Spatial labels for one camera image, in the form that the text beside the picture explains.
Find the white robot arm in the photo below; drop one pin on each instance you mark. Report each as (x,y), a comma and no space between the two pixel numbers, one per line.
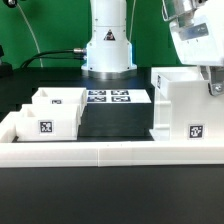
(109,52)

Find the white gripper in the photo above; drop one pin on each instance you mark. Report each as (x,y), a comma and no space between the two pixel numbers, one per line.
(197,30)

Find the white drawer cabinet box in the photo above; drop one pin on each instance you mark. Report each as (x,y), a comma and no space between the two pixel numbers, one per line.
(183,107)

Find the white drawer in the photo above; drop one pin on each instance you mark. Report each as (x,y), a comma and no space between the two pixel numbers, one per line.
(61,95)
(48,122)

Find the white marker tag sheet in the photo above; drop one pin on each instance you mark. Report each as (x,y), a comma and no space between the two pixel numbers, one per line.
(118,96)

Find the white U-shaped fence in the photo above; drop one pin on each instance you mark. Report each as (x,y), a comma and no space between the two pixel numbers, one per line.
(101,154)

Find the black device at left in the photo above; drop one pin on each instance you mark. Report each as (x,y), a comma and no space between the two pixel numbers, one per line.
(5,68)

